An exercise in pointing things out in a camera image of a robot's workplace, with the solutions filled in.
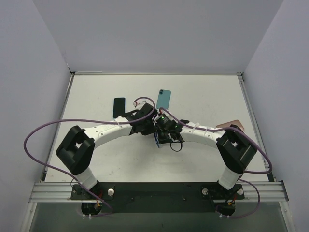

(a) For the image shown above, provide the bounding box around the pink phone case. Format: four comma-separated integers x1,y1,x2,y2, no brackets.
216,119,244,131

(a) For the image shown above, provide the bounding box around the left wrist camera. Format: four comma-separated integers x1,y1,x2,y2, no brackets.
133,100,147,108

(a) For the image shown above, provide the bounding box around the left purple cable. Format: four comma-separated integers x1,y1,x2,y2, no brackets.
24,96,157,217

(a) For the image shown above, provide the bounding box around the purple cable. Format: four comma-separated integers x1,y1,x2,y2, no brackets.
24,96,157,217
159,107,273,220

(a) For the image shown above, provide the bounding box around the aluminium front rail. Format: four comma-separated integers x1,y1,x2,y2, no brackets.
30,182,289,203

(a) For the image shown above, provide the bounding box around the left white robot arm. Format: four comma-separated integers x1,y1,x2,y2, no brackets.
56,102,157,199

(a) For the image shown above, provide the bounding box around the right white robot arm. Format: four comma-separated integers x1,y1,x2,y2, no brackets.
155,114,257,190

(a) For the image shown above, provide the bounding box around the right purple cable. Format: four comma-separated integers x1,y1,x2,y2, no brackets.
159,107,273,220

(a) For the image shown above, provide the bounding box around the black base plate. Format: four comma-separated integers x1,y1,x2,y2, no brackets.
70,182,245,215

